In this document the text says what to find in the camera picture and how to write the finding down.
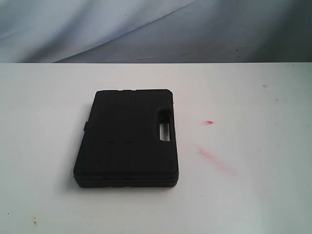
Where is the black plastic tool case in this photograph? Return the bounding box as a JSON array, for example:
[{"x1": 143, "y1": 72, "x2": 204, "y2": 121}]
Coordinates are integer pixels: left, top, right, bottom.
[{"x1": 73, "y1": 89, "x2": 179, "y2": 188}]

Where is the grey fabric backdrop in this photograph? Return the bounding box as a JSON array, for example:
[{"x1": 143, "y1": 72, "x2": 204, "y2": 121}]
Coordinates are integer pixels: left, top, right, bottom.
[{"x1": 0, "y1": 0, "x2": 312, "y2": 63}]

